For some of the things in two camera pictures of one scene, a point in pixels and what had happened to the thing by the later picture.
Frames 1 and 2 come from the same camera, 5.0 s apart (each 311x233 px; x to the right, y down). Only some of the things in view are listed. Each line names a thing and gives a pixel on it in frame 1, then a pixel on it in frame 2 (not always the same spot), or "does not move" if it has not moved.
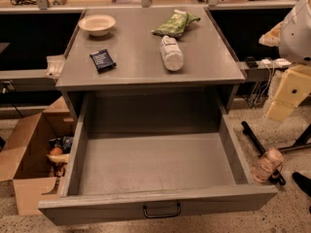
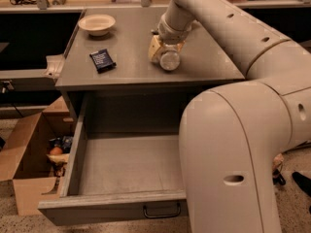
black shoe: (303, 182) does not move
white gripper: (296, 38) → (170, 33)
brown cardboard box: (24, 159) does not move
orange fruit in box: (56, 150) does not move
